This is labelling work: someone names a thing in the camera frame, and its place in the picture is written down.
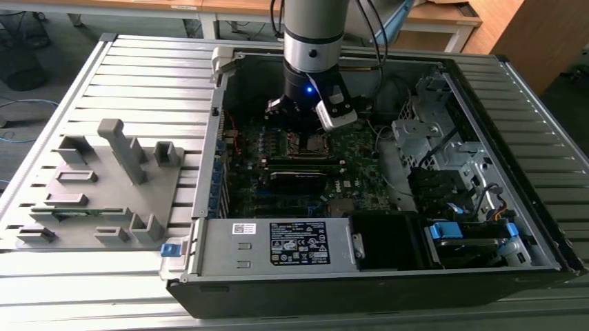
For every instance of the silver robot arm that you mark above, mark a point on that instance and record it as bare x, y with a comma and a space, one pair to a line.
312, 20

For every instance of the green RAM stick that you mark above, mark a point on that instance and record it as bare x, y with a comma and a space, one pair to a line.
74, 213

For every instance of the blue case latch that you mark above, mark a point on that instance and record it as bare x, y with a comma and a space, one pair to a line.
169, 250

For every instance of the pale blue teach pendant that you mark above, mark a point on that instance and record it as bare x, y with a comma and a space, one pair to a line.
392, 19

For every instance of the black power supply label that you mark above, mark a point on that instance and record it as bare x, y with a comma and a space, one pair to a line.
299, 241

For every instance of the silver drive cage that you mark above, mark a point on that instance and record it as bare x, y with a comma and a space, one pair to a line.
408, 132

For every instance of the CPU with silver top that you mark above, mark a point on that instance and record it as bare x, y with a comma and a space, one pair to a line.
317, 143

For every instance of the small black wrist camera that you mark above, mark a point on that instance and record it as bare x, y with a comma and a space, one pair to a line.
275, 107

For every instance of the black PC case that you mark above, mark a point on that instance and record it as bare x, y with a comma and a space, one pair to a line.
321, 300

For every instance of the chipset heatsink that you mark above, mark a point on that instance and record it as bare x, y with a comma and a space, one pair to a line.
341, 205

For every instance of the black bin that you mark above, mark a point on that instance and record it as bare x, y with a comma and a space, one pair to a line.
22, 74

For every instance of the black drive bay bracket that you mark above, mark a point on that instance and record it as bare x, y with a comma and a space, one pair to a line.
436, 186

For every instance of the CPU socket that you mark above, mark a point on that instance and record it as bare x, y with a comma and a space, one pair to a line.
308, 156

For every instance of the green motherboard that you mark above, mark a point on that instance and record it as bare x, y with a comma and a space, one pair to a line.
363, 165

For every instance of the wooden cabinet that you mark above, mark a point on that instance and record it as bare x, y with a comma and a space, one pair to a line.
528, 34

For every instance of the silver power supply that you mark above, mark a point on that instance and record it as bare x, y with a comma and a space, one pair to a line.
229, 255

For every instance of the black fan shroud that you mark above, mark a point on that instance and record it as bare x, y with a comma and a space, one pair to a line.
382, 241

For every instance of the grey parts rack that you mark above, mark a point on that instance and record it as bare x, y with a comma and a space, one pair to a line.
109, 203

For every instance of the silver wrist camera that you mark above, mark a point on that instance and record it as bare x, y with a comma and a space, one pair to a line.
335, 120

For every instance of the grey case latch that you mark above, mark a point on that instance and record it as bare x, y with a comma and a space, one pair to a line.
223, 57

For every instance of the graphics card black shroud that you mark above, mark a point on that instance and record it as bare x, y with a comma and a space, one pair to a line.
299, 184

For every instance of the hard disk in blue carrier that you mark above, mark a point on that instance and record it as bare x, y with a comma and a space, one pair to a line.
443, 230

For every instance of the small white barcode sticker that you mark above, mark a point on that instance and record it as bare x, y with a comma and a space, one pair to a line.
243, 228

